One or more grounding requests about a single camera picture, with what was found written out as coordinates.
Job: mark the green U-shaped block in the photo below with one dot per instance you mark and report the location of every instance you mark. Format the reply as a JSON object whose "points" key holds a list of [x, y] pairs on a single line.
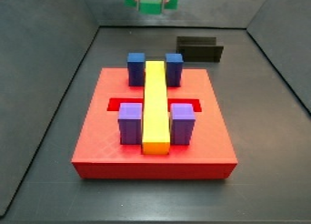
{"points": [[152, 7]]}

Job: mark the black L-shaped fixture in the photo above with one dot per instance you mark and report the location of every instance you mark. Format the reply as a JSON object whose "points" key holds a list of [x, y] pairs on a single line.
{"points": [[199, 49]]}

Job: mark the dark blue peg right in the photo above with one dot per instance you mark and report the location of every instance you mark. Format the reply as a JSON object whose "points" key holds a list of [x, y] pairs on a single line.
{"points": [[174, 63]]}

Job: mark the dark blue peg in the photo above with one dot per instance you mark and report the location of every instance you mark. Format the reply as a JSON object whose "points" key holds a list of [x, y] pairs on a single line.
{"points": [[136, 69], [174, 63]]}

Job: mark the dark blue peg left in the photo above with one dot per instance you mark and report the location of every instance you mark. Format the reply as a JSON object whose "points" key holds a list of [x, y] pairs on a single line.
{"points": [[136, 69]]}

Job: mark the purple peg left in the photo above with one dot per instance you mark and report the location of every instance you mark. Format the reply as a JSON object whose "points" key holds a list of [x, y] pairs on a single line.
{"points": [[130, 123]]}

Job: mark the purple peg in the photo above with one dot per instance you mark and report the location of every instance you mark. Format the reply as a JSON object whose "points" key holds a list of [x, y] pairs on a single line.
{"points": [[130, 123], [182, 123]]}

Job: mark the purple peg right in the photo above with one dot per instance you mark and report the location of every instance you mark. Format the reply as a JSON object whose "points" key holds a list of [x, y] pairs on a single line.
{"points": [[182, 123]]}

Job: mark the yellow long bar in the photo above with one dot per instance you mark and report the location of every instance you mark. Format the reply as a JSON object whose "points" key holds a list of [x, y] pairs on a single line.
{"points": [[155, 134]]}

